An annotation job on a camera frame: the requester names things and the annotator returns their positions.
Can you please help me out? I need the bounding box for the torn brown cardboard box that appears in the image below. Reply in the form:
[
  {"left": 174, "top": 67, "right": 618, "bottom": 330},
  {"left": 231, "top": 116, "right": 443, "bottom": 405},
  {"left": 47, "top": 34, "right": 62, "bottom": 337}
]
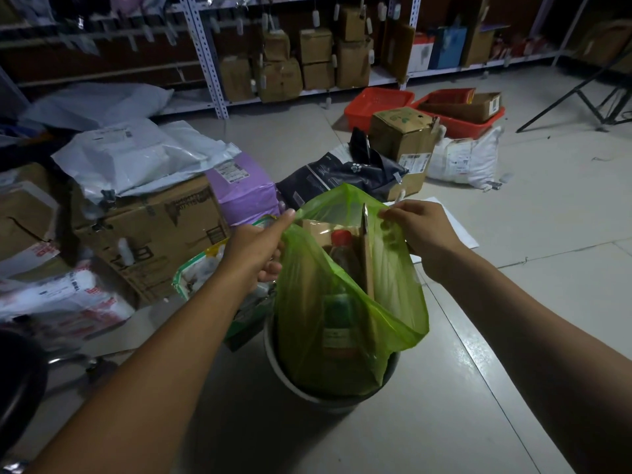
[{"left": 0, "top": 162, "right": 62, "bottom": 264}]

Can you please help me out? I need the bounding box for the group of brown shelf cartons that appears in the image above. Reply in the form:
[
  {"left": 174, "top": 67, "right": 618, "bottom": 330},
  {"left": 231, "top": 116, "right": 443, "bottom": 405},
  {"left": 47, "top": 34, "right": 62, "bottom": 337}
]
[{"left": 219, "top": 5, "right": 376, "bottom": 104}]

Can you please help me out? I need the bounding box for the black paw-print bag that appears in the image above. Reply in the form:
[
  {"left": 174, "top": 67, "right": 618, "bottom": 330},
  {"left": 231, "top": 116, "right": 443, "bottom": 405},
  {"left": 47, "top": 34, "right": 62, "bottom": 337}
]
[{"left": 276, "top": 127, "right": 409, "bottom": 211}]

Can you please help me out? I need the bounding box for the white paper sheet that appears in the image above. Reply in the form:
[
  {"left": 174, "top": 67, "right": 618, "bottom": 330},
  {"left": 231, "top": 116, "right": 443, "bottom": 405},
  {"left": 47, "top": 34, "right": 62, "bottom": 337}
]
[{"left": 384, "top": 196, "right": 481, "bottom": 265}]

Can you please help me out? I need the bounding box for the person's right hand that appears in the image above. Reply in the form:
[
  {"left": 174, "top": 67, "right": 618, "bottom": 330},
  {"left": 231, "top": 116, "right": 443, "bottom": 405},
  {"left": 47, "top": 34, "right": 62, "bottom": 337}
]
[{"left": 378, "top": 199, "right": 468, "bottom": 283}]

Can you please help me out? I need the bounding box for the dim brown cardboard box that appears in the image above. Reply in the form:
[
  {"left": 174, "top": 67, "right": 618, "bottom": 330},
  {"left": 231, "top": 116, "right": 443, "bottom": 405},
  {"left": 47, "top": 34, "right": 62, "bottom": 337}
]
[{"left": 575, "top": 18, "right": 632, "bottom": 75}]

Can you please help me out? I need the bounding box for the white woven sack parcel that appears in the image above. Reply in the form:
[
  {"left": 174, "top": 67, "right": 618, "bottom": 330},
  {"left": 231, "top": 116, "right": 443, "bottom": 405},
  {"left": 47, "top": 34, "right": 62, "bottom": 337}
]
[{"left": 427, "top": 125, "right": 505, "bottom": 191}]

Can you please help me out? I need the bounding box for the green plastic bag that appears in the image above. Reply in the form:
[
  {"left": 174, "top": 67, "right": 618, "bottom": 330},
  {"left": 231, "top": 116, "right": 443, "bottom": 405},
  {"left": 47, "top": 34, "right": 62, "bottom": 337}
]
[{"left": 274, "top": 183, "right": 430, "bottom": 398}]

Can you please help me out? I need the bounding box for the flat brown cardboard box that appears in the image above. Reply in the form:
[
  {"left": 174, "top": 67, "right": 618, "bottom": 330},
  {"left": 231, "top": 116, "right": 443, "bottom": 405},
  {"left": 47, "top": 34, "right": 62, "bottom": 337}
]
[{"left": 419, "top": 92, "right": 502, "bottom": 125}]

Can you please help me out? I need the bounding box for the red-capped sauce bottle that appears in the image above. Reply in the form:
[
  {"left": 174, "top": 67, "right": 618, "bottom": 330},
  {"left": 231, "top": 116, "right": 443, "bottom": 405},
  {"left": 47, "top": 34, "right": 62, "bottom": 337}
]
[{"left": 322, "top": 229, "right": 367, "bottom": 362}]

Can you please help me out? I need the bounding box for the white parcel with red print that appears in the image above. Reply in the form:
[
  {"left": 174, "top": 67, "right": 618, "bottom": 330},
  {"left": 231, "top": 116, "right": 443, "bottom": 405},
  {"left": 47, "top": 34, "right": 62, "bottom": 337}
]
[{"left": 0, "top": 259, "right": 138, "bottom": 342}]

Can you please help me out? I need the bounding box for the green-printed cardboard box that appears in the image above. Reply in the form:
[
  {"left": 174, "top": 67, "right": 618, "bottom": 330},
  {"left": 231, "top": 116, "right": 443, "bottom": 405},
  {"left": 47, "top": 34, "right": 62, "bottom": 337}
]
[{"left": 367, "top": 107, "right": 443, "bottom": 202}]

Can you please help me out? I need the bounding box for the black chair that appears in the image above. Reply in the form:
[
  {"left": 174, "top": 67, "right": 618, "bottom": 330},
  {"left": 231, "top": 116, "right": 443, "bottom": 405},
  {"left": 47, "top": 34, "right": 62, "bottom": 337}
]
[{"left": 0, "top": 329, "right": 117, "bottom": 457}]

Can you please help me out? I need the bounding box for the person's left forearm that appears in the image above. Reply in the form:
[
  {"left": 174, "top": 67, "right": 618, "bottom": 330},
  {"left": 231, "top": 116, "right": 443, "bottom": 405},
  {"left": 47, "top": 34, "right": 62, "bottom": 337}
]
[{"left": 27, "top": 264, "right": 258, "bottom": 474}]

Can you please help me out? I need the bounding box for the green and white printed pack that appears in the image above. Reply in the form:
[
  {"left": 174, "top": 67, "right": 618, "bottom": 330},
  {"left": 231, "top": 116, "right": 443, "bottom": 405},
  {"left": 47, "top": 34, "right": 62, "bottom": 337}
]
[{"left": 171, "top": 215, "right": 278, "bottom": 353}]

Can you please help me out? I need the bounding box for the blue box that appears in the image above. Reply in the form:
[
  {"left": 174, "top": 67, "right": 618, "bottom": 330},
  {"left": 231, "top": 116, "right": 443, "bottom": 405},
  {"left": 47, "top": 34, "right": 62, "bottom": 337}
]
[{"left": 428, "top": 25, "right": 468, "bottom": 70}]

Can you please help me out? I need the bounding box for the crumpled grey poly mailer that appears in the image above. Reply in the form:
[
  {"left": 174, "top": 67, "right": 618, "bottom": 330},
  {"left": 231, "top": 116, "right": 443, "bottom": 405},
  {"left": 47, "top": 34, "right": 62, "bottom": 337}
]
[{"left": 51, "top": 118, "right": 243, "bottom": 204}]

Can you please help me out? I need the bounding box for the person's right forearm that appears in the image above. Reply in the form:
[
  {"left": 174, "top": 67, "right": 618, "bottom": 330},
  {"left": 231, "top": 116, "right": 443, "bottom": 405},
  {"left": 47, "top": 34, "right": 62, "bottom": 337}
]
[{"left": 424, "top": 244, "right": 632, "bottom": 474}]

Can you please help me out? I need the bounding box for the purple parcel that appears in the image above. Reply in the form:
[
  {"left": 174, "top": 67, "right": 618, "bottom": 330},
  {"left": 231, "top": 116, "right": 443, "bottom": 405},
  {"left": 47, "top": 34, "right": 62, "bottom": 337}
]
[{"left": 204, "top": 152, "right": 283, "bottom": 228}]

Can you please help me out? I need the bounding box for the white box with red lid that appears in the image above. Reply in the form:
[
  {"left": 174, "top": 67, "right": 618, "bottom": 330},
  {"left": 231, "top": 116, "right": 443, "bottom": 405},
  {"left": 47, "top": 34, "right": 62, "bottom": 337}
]
[{"left": 408, "top": 33, "right": 436, "bottom": 74}]

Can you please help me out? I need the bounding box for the tall brown cardboard box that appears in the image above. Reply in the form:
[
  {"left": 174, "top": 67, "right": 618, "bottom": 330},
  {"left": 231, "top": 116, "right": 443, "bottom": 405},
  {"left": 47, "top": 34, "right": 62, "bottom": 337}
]
[{"left": 460, "top": 0, "right": 496, "bottom": 68}]

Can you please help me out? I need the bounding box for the empty red plastic basket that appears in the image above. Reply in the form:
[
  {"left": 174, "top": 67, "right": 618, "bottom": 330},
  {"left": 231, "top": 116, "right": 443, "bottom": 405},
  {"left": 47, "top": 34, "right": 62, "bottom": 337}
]
[{"left": 344, "top": 87, "right": 415, "bottom": 134}]

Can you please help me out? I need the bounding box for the flat grey poly mailer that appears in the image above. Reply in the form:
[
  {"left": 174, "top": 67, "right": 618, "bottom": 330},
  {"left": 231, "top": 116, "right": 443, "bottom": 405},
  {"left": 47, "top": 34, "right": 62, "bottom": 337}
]
[{"left": 22, "top": 83, "right": 174, "bottom": 132}]

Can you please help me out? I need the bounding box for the black folding stand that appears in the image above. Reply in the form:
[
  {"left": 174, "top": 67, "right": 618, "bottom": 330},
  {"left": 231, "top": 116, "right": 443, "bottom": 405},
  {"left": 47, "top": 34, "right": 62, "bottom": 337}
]
[{"left": 515, "top": 43, "right": 632, "bottom": 134}]

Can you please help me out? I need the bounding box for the grey metal shelving unit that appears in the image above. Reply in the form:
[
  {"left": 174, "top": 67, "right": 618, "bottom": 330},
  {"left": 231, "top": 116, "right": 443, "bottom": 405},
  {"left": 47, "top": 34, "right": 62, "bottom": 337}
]
[{"left": 0, "top": 0, "right": 593, "bottom": 121}]

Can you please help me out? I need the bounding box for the person's left hand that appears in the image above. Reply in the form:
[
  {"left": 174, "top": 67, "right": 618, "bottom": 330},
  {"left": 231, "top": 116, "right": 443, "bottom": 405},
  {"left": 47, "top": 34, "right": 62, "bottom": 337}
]
[{"left": 220, "top": 208, "right": 297, "bottom": 293}]

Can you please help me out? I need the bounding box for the large printed cardboard box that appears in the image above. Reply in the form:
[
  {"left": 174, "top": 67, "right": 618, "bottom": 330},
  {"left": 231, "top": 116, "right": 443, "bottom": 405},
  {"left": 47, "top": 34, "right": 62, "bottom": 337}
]
[{"left": 73, "top": 174, "right": 231, "bottom": 307}]

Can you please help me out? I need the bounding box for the white round bucket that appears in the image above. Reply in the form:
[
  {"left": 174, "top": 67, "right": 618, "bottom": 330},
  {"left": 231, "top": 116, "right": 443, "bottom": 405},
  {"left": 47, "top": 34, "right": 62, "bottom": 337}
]
[{"left": 263, "top": 311, "right": 402, "bottom": 415}]

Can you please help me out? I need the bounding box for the red flat box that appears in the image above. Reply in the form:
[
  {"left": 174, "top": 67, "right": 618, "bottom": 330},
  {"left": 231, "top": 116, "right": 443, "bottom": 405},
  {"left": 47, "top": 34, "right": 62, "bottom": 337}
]
[{"left": 429, "top": 88, "right": 476, "bottom": 106}]

